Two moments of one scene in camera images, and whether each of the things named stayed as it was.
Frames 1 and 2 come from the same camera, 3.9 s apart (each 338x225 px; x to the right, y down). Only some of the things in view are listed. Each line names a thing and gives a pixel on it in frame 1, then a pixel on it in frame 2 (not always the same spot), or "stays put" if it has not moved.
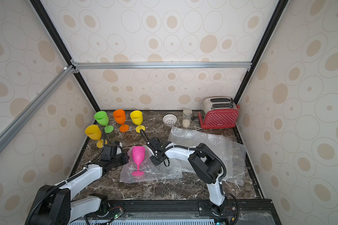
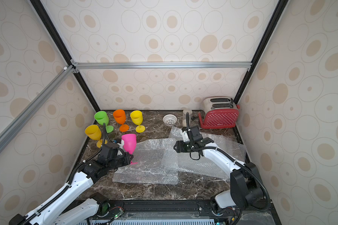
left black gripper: (125, 159) stays put
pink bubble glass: (138, 153) -> (130, 142)
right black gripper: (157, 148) -> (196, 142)
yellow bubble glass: (137, 117) stays put
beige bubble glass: (93, 132) stays put
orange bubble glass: (119, 116) stays put
